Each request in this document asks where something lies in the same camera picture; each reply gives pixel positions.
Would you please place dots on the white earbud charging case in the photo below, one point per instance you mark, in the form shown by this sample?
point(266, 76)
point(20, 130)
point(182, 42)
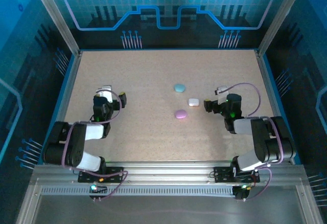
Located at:
point(193, 102)

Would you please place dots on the purple earbud charging case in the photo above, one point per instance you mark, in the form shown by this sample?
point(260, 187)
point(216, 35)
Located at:
point(181, 114)

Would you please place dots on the blue earbud charging case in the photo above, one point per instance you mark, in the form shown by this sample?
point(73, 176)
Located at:
point(179, 88)

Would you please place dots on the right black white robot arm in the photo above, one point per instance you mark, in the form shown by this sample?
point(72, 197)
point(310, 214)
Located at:
point(263, 139)

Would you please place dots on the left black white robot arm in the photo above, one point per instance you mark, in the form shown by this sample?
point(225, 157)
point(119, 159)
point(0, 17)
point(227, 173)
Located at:
point(76, 147)

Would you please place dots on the left black controller box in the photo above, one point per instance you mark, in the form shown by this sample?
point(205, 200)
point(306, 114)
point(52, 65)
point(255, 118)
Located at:
point(101, 190)

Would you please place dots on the black controller box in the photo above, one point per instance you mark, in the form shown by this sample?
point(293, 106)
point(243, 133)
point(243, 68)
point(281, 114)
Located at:
point(240, 194)
point(101, 190)

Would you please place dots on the right black controller box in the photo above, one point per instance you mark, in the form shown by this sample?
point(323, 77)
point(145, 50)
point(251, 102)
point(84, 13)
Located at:
point(240, 194)

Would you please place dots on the grey metal front shelf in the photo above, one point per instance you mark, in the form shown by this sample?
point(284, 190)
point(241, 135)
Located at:
point(166, 211)

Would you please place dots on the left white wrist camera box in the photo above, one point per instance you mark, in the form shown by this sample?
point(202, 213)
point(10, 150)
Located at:
point(107, 96)

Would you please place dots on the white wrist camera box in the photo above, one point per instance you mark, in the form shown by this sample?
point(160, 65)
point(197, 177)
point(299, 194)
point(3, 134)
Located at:
point(107, 96)
point(222, 89)

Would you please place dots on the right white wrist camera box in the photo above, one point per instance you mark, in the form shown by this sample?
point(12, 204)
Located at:
point(222, 89)

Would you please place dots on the left aluminium table side rail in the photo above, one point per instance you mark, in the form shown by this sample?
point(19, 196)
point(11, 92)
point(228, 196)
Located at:
point(64, 101)

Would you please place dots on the aluminium table side rail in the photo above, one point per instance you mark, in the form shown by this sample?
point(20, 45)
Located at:
point(267, 80)
point(64, 101)

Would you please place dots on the right aluminium table side rail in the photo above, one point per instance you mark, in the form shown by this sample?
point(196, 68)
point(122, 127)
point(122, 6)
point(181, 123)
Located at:
point(267, 80)

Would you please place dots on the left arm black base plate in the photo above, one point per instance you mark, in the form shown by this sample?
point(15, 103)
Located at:
point(116, 174)

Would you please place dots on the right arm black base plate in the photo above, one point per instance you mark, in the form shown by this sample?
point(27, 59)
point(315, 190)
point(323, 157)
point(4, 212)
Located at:
point(222, 174)

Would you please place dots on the aluminium front rail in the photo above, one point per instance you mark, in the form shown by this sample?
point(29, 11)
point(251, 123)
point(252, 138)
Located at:
point(166, 170)

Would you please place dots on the right aluminium frame post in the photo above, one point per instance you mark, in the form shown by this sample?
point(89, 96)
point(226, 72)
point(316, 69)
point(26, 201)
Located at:
point(281, 17)

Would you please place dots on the aluminium frame post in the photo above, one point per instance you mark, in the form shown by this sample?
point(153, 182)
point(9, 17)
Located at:
point(281, 17)
point(56, 17)

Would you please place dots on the left aluminium frame post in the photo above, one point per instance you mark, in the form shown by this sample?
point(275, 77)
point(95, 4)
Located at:
point(56, 17)

